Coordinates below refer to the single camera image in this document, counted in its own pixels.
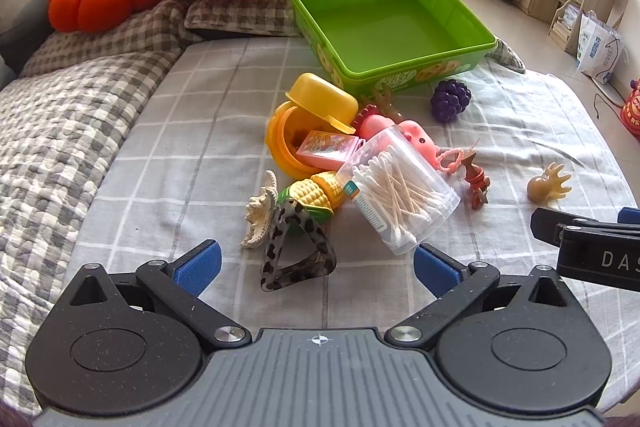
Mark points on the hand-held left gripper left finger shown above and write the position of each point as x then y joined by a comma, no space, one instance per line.
197,269

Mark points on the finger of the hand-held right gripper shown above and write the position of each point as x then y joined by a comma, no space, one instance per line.
630,215
590,257

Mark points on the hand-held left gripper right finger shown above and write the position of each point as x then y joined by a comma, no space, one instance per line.
436,269

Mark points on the tan octopus toy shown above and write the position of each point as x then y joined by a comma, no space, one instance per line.
542,187

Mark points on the clear cotton swab jar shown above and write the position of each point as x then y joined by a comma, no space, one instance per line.
400,192

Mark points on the leopard print hair clip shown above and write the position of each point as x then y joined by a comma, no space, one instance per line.
280,247

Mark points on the brown and red figurine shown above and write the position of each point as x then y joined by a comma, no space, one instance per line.
475,179

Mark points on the pink pig toy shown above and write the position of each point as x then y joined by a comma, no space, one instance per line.
417,137

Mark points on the yellow corn toy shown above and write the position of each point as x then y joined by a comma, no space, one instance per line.
312,194

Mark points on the pink card box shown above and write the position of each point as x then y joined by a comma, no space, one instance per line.
325,149

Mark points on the purple grape toy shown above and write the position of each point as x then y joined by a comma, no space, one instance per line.
451,101

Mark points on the brown antler toy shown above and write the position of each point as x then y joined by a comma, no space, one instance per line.
387,104

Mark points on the yellow plastic cup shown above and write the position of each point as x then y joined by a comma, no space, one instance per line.
320,99

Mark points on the green plastic box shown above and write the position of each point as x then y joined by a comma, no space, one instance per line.
400,22

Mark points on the red bucket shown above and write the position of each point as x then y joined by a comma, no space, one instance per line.
632,109

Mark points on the grey grid bed sheet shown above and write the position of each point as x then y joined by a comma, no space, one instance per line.
200,147

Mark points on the white paper bag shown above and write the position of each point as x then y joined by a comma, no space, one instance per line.
597,47

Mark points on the grey checked quilt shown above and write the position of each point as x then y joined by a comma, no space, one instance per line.
50,132

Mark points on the grey checked pillow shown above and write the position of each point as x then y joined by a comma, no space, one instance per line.
240,17

